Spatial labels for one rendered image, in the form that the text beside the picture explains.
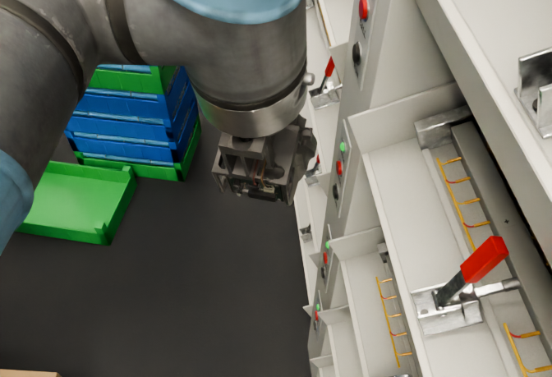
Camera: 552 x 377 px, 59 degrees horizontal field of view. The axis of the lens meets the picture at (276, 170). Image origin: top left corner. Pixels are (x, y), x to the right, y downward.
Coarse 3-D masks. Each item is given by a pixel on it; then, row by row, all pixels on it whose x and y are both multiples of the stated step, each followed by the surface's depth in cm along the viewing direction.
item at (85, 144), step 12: (192, 108) 136; (192, 120) 138; (72, 132) 128; (72, 144) 131; (84, 144) 130; (96, 144) 129; (108, 144) 129; (120, 144) 128; (132, 144) 127; (168, 144) 125; (180, 144) 129; (120, 156) 132; (132, 156) 131; (144, 156) 130; (156, 156) 130; (168, 156) 129; (180, 156) 130
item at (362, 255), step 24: (336, 240) 56; (360, 240) 56; (384, 240) 57; (360, 264) 58; (360, 288) 57; (384, 288) 56; (360, 312) 55; (360, 336) 53; (384, 336) 52; (360, 360) 52; (384, 360) 51; (408, 360) 50
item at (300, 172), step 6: (300, 156) 52; (294, 162) 53; (300, 162) 54; (300, 168) 55; (294, 174) 54; (300, 174) 56; (294, 180) 54; (300, 180) 58; (294, 186) 55; (294, 192) 55
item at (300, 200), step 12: (300, 192) 114; (300, 204) 113; (300, 216) 111; (300, 228) 106; (300, 240) 107; (312, 240) 105; (312, 264) 102; (312, 276) 101; (312, 288) 99; (312, 300) 98
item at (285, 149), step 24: (240, 144) 40; (264, 144) 40; (288, 144) 46; (216, 168) 45; (240, 168) 44; (264, 168) 44; (288, 168) 45; (240, 192) 49; (264, 192) 47; (288, 192) 48
